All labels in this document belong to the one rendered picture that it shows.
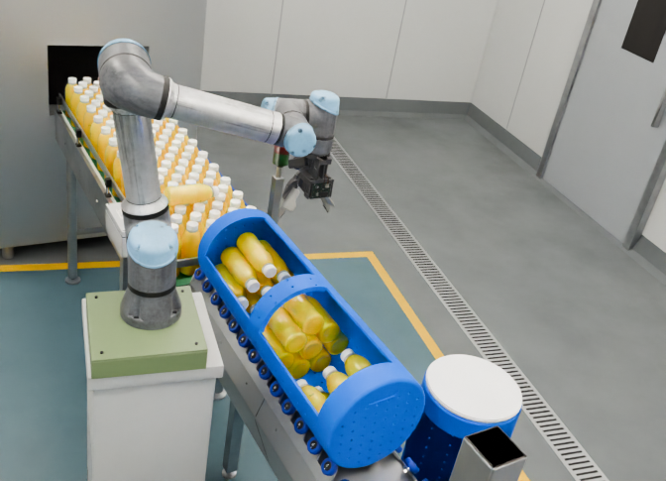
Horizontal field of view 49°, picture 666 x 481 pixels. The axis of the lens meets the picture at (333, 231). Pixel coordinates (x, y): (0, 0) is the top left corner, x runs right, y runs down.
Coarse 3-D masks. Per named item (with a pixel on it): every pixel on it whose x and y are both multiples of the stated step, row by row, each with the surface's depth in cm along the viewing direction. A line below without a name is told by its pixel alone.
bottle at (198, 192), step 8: (184, 184) 259; (192, 184) 260; (200, 184) 261; (168, 192) 254; (176, 192) 254; (184, 192) 256; (192, 192) 258; (200, 192) 259; (208, 192) 261; (168, 200) 256; (176, 200) 255; (184, 200) 257; (192, 200) 259; (200, 200) 261
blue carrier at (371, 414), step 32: (224, 224) 228; (256, 224) 239; (288, 256) 240; (224, 288) 218; (288, 288) 201; (320, 288) 203; (256, 320) 201; (352, 320) 209; (384, 352) 183; (288, 384) 187; (320, 384) 208; (352, 384) 172; (384, 384) 171; (416, 384) 178; (320, 416) 174; (352, 416) 171; (384, 416) 177; (416, 416) 185; (352, 448) 178; (384, 448) 185
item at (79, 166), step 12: (60, 120) 354; (60, 132) 358; (72, 132) 343; (60, 144) 361; (72, 144) 337; (72, 156) 340; (84, 156) 324; (72, 168) 343; (84, 168) 321; (72, 180) 362; (84, 180) 325; (96, 180) 306; (72, 192) 365; (84, 192) 328; (96, 192) 308; (72, 204) 368; (96, 204) 310; (72, 216) 371; (72, 228) 375; (84, 228) 381; (96, 228) 383; (72, 240) 378; (72, 252) 382; (72, 264) 385; (72, 276) 389; (216, 384) 329; (216, 396) 332
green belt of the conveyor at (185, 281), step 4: (64, 112) 362; (68, 120) 354; (72, 128) 347; (76, 128) 348; (80, 140) 337; (84, 148) 330; (88, 148) 331; (88, 152) 327; (92, 160) 321; (96, 164) 318; (96, 168) 315; (100, 172) 313; (104, 180) 306; (116, 196) 296; (116, 200) 293; (120, 200) 294; (180, 276) 254; (184, 276) 255; (188, 276) 255; (176, 280) 252; (180, 280) 252; (184, 280) 253; (188, 280) 253; (176, 284) 251; (180, 284) 252; (184, 284) 252; (188, 284) 253
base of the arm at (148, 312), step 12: (132, 288) 175; (132, 300) 176; (144, 300) 175; (156, 300) 176; (168, 300) 178; (120, 312) 181; (132, 312) 177; (144, 312) 176; (156, 312) 176; (168, 312) 178; (180, 312) 183; (132, 324) 177; (144, 324) 177; (156, 324) 177; (168, 324) 179
